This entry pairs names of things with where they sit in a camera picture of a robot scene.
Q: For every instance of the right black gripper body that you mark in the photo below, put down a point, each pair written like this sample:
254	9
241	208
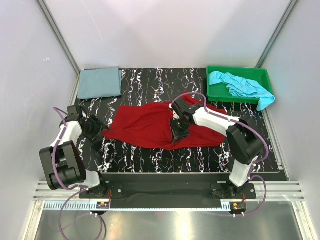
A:
179	128

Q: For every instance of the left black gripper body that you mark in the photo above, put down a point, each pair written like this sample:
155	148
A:
93	125

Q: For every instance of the red t shirt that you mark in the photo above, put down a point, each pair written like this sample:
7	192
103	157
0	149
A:
148	126

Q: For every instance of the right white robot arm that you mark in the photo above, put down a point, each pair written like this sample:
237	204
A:
245	142

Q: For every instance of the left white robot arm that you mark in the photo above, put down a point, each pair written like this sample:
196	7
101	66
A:
61	161

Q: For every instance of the folded grey-blue t shirt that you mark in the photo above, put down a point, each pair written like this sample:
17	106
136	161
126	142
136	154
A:
99	83

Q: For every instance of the green plastic bin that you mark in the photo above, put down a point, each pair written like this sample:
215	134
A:
219	92

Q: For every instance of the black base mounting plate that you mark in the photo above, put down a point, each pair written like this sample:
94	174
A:
168	191

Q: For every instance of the crumpled cyan t shirt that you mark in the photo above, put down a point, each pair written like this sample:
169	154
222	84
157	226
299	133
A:
241	87

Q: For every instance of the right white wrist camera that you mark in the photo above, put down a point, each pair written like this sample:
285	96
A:
176	116

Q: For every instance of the aluminium rail frame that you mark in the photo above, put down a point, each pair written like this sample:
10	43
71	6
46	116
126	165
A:
276	191

